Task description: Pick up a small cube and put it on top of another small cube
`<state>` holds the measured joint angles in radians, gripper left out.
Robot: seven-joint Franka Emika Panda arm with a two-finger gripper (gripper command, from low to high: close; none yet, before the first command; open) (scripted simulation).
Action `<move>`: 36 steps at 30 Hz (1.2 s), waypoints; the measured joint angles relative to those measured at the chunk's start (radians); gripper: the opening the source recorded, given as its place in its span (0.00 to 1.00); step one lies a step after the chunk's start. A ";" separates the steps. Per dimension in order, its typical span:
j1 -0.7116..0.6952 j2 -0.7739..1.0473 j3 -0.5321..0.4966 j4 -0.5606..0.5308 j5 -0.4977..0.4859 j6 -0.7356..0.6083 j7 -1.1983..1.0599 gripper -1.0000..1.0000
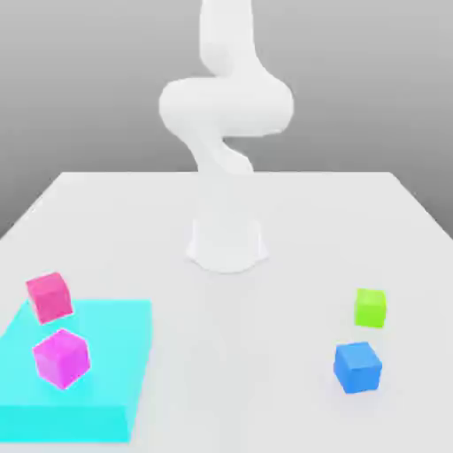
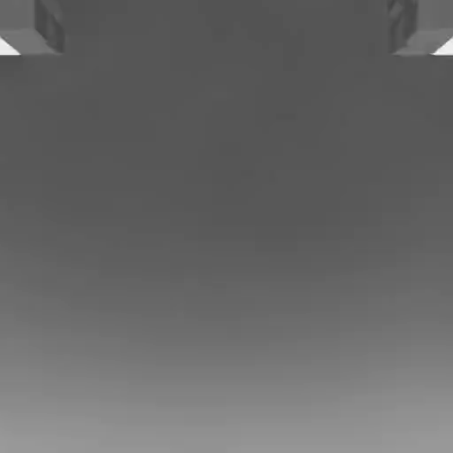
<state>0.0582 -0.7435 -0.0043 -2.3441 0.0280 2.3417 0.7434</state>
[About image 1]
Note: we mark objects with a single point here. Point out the large cyan box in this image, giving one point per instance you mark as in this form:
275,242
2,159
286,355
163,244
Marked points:
106,371

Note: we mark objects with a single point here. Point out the small green cube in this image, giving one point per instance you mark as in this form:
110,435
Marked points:
370,308

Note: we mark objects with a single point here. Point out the small pink cube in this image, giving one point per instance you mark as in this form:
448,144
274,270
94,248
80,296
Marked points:
49,299

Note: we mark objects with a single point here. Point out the small magenta cube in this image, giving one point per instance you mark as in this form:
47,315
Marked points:
62,359

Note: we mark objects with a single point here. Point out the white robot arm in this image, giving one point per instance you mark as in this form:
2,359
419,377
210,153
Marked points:
226,106

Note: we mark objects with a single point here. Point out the small blue cube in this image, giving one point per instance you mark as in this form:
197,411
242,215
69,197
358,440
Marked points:
357,368

